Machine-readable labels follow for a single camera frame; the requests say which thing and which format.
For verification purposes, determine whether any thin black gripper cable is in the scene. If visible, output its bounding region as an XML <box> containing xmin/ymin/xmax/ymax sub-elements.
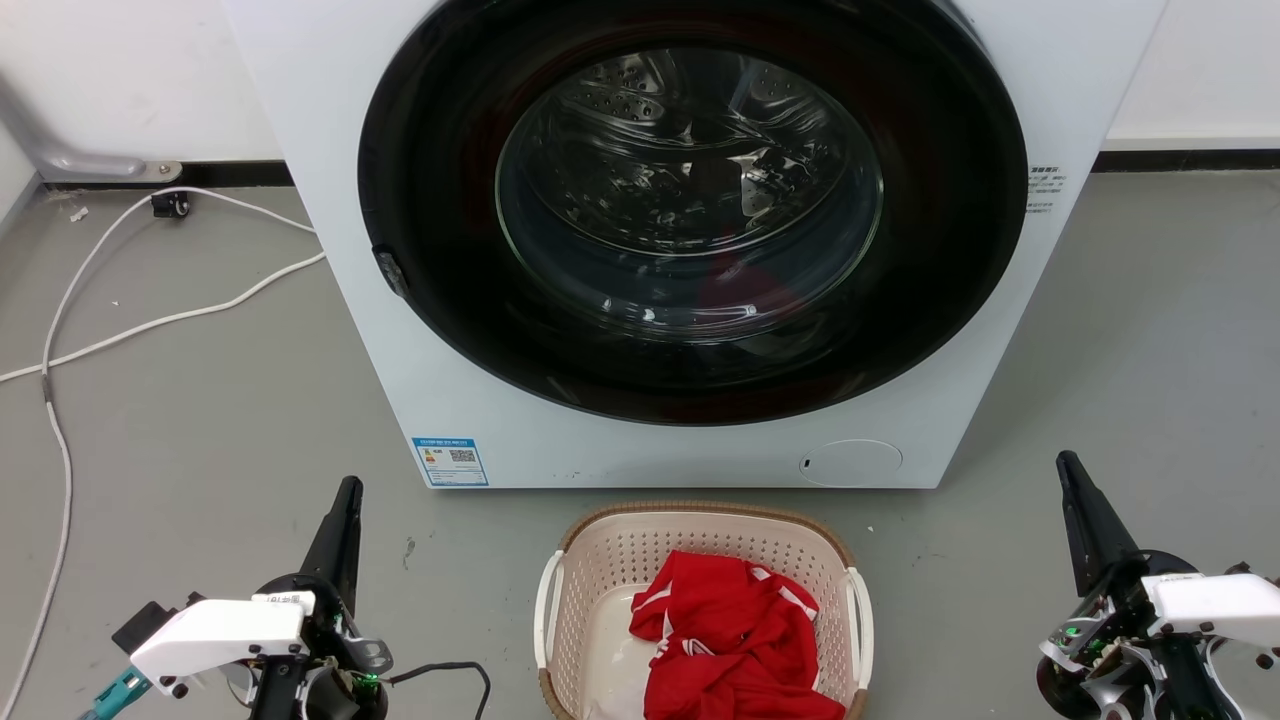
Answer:
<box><xmin>385</xmin><ymin>660</ymin><xmax>492</xmax><ymax>720</ymax></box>

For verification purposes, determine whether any small text sticker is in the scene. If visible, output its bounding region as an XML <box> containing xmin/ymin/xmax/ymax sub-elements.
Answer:
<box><xmin>1026</xmin><ymin>166</ymin><xmax>1067</xmax><ymax>215</ymax></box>

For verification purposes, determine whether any teal cable connector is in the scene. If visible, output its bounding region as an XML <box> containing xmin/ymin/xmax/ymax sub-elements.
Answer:
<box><xmin>80</xmin><ymin>667</ymin><xmax>153</xmax><ymax>720</ymax></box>

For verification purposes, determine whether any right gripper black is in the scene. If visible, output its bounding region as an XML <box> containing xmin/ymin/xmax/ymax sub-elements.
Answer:
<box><xmin>1035</xmin><ymin>450</ymin><xmax>1243</xmax><ymax>720</ymax></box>

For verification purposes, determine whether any red garment with white stripes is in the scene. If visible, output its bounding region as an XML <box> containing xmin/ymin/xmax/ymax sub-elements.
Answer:
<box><xmin>629</xmin><ymin>550</ymin><xmax>847</xmax><ymax>720</ymax></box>

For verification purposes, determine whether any steel washer drum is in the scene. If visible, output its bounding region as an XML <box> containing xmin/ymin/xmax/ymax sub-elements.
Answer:
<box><xmin>497</xmin><ymin>47</ymin><xmax>884</xmax><ymax>343</ymax></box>

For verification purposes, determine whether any white power cable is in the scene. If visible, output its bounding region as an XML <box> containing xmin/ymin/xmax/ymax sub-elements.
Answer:
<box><xmin>0</xmin><ymin>252</ymin><xmax>328</xmax><ymax>385</ymax></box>
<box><xmin>0</xmin><ymin>186</ymin><xmax>317</xmax><ymax>716</ymax></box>

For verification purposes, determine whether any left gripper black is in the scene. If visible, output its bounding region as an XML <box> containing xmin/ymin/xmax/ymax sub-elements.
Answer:
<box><xmin>250</xmin><ymin>476</ymin><xmax>393</xmax><ymax>720</ymax></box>

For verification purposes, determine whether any round white filter cover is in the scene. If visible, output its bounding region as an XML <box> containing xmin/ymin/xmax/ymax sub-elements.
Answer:
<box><xmin>798</xmin><ymin>439</ymin><xmax>904</xmax><ymax>489</ymax></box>

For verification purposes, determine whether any white front-load washing machine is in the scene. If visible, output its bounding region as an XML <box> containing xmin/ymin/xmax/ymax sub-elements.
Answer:
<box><xmin>222</xmin><ymin>0</ymin><xmax>1169</xmax><ymax>491</ymax></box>

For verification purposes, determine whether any round black washer door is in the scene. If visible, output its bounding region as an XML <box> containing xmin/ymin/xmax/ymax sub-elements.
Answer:
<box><xmin>357</xmin><ymin>0</ymin><xmax>1029</xmax><ymax>427</ymax></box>

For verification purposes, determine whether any beige perforated laundry basket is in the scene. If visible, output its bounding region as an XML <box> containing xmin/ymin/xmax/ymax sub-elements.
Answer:
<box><xmin>534</xmin><ymin>501</ymin><xmax>875</xmax><ymax>720</ymax></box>

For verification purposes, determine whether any blue energy label sticker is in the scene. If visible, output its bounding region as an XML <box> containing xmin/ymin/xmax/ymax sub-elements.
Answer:
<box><xmin>412</xmin><ymin>436</ymin><xmax>490</xmax><ymax>488</ymax></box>

